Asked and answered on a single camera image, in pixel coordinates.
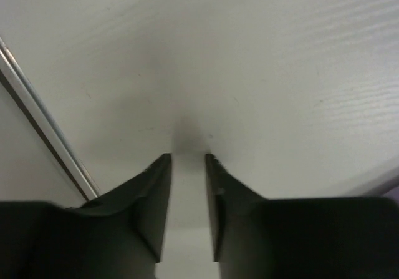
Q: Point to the purple t-shirt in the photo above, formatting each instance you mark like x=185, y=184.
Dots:
x=393, y=194

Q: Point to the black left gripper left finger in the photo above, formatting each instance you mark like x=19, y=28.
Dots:
x=117, y=235

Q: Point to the aluminium rail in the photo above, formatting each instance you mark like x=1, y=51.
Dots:
x=27, y=99

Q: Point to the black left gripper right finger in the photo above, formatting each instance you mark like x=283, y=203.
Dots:
x=256, y=237

